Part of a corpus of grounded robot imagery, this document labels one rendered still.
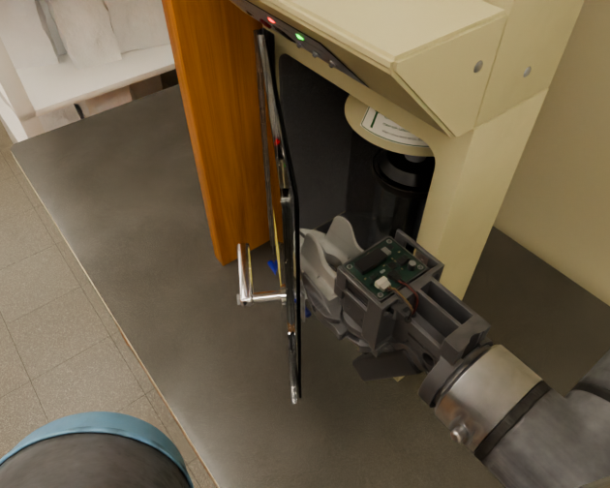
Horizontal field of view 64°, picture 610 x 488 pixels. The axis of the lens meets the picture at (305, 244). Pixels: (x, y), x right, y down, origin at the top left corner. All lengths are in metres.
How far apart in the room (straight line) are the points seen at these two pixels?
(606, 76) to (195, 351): 0.76
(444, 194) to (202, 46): 0.37
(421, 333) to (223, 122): 0.48
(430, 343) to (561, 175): 0.64
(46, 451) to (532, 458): 0.29
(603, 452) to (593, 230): 0.65
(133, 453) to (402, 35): 0.29
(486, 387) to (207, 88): 0.52
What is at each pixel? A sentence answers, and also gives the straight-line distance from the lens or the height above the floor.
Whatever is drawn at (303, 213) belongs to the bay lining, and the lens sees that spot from 0.84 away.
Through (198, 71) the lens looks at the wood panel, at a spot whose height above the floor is 1.33.
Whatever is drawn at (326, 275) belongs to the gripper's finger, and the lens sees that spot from 0.45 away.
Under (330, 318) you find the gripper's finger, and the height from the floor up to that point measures 1.29.
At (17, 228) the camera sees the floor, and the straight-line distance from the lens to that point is 2.66.
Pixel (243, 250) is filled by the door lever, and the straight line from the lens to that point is 0.60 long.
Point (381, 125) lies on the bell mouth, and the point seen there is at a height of 1.34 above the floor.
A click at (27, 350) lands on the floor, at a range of 2.18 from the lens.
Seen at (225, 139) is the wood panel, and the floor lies 1.21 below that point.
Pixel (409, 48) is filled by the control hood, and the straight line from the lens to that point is 0.33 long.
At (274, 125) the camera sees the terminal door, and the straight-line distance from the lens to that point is 0.47.
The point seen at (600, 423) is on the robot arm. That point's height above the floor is 1.34.
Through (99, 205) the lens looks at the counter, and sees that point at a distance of 1.13.
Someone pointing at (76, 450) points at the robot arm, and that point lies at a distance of 0.28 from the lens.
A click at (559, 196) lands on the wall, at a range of 0.99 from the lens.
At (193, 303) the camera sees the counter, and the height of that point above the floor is 0.94.
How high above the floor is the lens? 1.66
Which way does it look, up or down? 48 degrees down
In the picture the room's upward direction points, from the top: straight up
